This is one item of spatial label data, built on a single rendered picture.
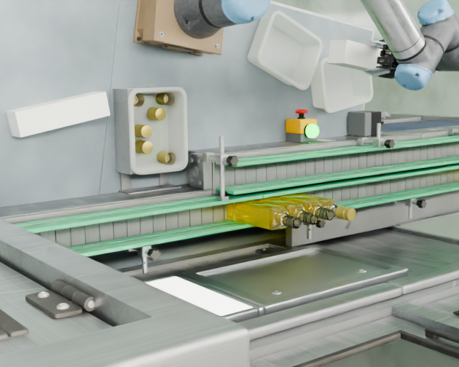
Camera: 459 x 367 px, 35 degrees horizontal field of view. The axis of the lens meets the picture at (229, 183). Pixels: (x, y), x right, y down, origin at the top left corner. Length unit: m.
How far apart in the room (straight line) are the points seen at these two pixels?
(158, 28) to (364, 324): 0.89
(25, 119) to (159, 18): 0.43
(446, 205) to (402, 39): 1.20
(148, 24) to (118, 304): 1.45
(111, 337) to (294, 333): 1.08
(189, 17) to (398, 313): 0.89
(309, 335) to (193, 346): 1.09
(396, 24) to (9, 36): 0.90
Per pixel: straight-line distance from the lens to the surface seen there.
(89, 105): 1.85
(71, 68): 1.89
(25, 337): 0.52
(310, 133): 2.23
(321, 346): 1.50
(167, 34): 1.91
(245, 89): 2.18
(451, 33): 1.75
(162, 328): 0.46
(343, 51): 1.96
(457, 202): 2.78
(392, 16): 1.59
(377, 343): 1.53
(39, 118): 1.79
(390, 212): 2.49
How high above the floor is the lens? 2.47
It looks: 52 degrees down
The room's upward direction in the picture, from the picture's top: 101 degrees clockwise
